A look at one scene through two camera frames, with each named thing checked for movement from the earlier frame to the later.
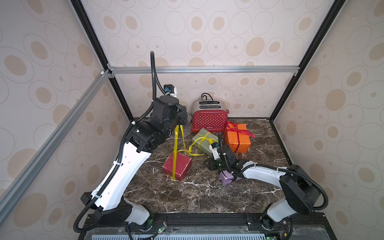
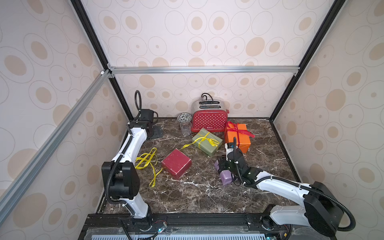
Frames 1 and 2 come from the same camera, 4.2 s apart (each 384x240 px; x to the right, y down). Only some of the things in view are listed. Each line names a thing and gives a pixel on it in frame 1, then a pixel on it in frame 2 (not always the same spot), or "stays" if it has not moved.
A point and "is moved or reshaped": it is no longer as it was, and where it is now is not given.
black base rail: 239,220 stays
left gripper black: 183,110 → 159,131
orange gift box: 237,137 stays
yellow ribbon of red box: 176,139 → 146,159
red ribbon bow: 236,129 stays
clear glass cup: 187,130 stays
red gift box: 183,164 stays
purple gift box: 226,177 stays
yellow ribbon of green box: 204,137 is moved or reshaped
